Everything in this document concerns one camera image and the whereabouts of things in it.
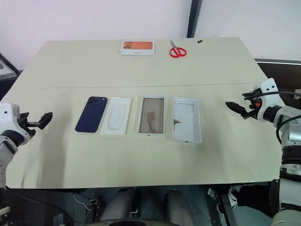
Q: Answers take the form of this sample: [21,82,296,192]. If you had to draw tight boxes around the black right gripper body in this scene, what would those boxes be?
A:
[242,92,261,114]

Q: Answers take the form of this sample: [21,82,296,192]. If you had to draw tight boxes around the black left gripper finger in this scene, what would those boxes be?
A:
[39,112,53,123]
[35,117,51,130]

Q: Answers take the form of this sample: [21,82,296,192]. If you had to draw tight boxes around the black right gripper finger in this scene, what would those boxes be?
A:
[225,101,246,114]
[240,109,256,120]

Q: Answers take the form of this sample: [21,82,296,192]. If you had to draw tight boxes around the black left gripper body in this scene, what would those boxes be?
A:
[18,112,39,141]

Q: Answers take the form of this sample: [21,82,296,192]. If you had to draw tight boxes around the dark blue smartphone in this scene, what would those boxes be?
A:
[75,96,109,134]

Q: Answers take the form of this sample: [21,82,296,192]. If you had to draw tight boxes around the white phone box base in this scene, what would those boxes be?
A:
[172,97,203,144]

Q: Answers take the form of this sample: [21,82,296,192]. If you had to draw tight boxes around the white paper insert tray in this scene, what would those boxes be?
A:
[99,96,133,136]

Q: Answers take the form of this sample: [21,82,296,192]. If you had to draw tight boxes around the blue smartphone box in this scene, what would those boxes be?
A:
[137,94,166,137]

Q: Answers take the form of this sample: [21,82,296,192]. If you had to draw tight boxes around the white box with orange phone print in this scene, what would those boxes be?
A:
[120,40,156,57]

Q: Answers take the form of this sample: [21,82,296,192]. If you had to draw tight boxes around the black side table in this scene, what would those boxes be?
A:
[254,58,301,95]

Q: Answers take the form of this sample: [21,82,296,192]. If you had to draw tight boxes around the black metal rack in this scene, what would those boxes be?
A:
[0,52,19,82]

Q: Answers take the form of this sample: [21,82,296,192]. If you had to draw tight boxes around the grey rounded leg cover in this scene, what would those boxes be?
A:
[107,187,142,222]
[164,189,196,223]

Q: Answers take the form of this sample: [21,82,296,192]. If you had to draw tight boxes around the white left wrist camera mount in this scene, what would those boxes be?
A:
[0,103,27,146]

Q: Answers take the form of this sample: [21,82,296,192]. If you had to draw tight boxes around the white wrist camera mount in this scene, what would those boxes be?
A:
[0,103,27,146]
[253,78,278,121]

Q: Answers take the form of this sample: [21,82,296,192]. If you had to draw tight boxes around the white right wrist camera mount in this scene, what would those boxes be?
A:
[253,78,278,121]

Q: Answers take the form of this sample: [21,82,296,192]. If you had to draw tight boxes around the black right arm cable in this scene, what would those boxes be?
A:
[251,90,301,144]

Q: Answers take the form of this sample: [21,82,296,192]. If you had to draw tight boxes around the red handled scissors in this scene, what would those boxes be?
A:
[169,40,188,58]

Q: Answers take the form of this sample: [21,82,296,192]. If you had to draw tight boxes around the black table leg frame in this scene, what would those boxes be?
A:
[206,187,237,226]

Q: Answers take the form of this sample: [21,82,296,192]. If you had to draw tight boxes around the dark vertical post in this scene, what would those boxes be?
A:
[186,0,204,38]

